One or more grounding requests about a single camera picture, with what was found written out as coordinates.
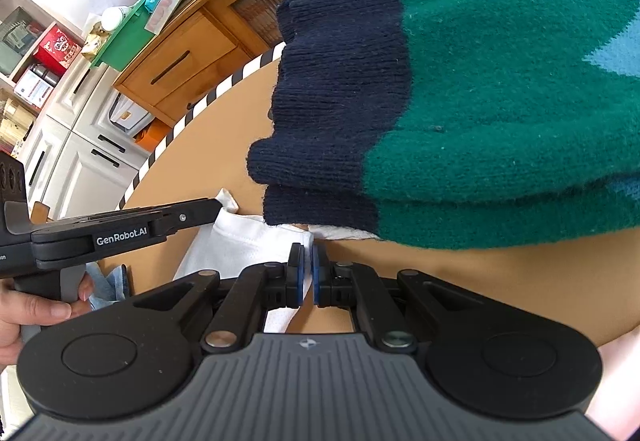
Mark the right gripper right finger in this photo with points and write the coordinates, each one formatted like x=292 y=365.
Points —
x=358 y=289

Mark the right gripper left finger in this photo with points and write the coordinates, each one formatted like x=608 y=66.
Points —
x=241 y=305

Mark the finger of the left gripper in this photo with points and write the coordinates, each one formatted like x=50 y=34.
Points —
x=126 y=229

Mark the pink and white t-shirt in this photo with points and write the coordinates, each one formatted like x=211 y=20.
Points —
x=234 y=242

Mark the person's left hand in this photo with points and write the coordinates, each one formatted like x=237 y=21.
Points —
x=19 y=309

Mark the white folded cloth under sweater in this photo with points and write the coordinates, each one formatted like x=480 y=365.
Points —
x=331 y=233

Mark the blue denim garment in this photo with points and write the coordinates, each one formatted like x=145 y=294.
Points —
x=108 y=288

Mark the white kitchen cabinet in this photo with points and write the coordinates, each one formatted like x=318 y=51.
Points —
x=76 y=160

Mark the orange bag on floor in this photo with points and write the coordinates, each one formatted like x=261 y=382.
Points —
x=150 y=136

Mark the white storage bin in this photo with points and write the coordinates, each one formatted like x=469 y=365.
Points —
x=127 y=116

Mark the green plastic tray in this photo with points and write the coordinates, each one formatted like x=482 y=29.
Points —
x=127 y=40

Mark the navy green knit sweater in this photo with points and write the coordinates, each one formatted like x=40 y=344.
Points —
x=455 y=124

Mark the wooden sideboard with drawers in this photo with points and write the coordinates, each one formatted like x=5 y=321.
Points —
x=203 y=44

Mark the red box with handle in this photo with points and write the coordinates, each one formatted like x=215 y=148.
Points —
x=57 y=50

